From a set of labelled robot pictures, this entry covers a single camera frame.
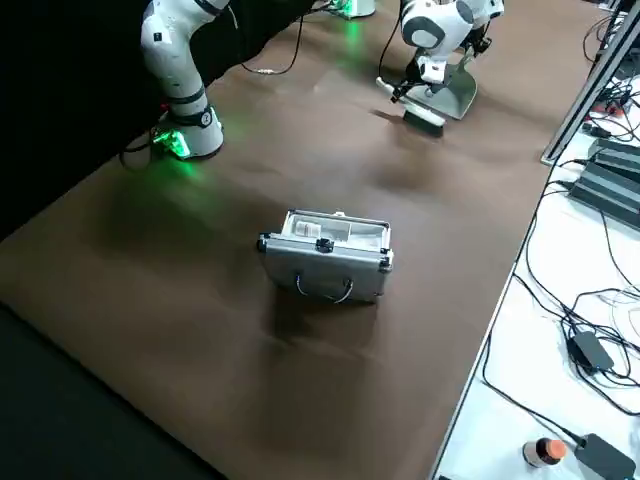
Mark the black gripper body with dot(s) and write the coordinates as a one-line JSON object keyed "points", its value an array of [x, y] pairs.
{"points": [[415, 74], [480, 36]]}

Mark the white hand brush black bristles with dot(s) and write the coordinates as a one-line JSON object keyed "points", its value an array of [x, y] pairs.
{"points": [[386, 86]]}

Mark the pale grey plastic dustpan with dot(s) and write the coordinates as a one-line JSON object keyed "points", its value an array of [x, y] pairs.
{"points": [[457, 95]]}

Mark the small dark grey metal box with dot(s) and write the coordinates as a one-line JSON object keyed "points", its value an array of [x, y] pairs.
{"points": [[620, 152]]}

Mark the large dark grey metal box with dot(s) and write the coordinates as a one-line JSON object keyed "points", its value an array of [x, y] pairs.
{"points": [[610, 195]]}

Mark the silver aluminium case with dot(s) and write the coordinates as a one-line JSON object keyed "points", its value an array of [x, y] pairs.
{"points": [[325, 270]]}

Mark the black power adapter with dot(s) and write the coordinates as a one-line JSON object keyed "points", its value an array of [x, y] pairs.
{"points": [[592, 350], [605, 465]]}

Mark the brown bottle with orange cap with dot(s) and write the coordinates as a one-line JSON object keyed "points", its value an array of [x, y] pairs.
{"points": [[537, 452]]}

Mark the aluminium profile post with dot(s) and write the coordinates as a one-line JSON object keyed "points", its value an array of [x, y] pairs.
{"points": [[582, 95]]}

